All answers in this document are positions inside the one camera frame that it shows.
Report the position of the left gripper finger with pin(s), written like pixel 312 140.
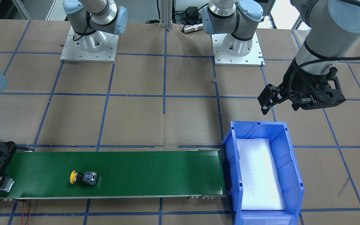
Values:
pixel 270 96
pixel 265 108

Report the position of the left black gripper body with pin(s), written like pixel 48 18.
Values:
pixel 296 83

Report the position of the yellow push button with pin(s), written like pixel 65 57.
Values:
pixel 88 178

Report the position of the red push button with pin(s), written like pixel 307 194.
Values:
pixel 6 183

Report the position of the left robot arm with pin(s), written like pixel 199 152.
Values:
pixel 335 27

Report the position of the blue source bin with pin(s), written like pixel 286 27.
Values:
pixel 289 176

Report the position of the white foam pad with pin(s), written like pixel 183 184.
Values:
pixel 261 186

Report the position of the silver cylindrical connector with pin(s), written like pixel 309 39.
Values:
pixel 193 28

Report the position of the black power adapter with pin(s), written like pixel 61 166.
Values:
pixel 192 13

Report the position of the green conveyor belt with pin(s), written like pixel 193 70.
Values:
pixel 140 174

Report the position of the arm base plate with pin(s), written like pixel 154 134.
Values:
pixel 98 47
pixel 229 51

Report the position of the aluminium frame post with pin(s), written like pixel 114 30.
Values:
pixel 166 13

